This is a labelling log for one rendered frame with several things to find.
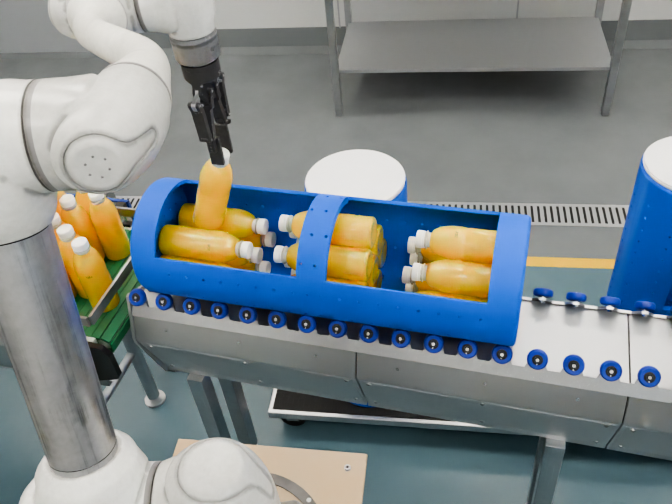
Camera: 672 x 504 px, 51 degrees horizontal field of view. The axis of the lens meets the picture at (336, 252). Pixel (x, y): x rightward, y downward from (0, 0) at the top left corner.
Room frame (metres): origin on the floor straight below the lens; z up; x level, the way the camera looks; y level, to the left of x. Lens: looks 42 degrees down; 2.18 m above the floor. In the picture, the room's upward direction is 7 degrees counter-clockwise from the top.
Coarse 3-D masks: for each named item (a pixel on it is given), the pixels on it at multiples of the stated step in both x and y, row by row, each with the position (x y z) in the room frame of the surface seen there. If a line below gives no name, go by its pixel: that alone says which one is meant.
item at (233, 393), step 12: (228, 384) 1.37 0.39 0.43; (240, 384) 1.41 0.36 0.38; (228, 396) 1.38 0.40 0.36; (240, 396) 1.39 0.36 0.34; (228, 408) 1.38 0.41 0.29; (240, 408) 1.37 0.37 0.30; (240, 420) 1.37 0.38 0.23; (240, 432) 1.38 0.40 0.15; (252, 432) 1.39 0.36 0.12; (252, 444) 1.38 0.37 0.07
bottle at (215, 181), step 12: (204, 168) 1.28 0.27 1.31; (216, 168) 1.27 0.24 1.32; (228, 168) 1.28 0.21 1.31; (204, 180) 1.26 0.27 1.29; (216, 180) 1.26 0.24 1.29; (228, 180) 1.27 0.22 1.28; (204, 192) 1.26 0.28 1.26; (216, 192) 1.26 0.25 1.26; (228, 192) 1.27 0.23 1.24; (204, 204) 1.26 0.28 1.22; (216, 204) 1.26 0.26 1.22; (204, 216) 1.27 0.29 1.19; (216, 216) 1.27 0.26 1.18; (204, 228) 1.27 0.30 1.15; (216, 228) 1.28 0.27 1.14
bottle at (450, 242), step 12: (444, 228) 1.12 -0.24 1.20; (456, 228) 1.11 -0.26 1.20; (468, 228) 1.11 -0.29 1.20; (432, 240) 1.10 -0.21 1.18; (444, 240) 1.09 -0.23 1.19; (456, 240) 1.08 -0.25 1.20; (468, 240) 1.07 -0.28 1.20; (480, 240) 1.07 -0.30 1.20; (492, 240) 1.06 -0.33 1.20; (444, 252) 1.08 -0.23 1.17; (456, 252) 1.07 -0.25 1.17; (468, 252) 1.06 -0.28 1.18; (480, 252) 1.05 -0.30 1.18; (492, 252) 1.04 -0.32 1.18
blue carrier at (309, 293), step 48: (192, 192) 1.45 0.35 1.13; (240, 192) 1.39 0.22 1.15; (288, 192) 1.30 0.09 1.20; (144, 240) 1.22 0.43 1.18; (288, 240) 1.35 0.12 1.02; (528, 240) 1.02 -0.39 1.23; (192, 288) 1.16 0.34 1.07; (240, 288) 1.11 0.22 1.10; (288, 288) 1.07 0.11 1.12; (336, 288) 1.04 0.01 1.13; (384, 288) 1.19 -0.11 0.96; (480, 336) 0.94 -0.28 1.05
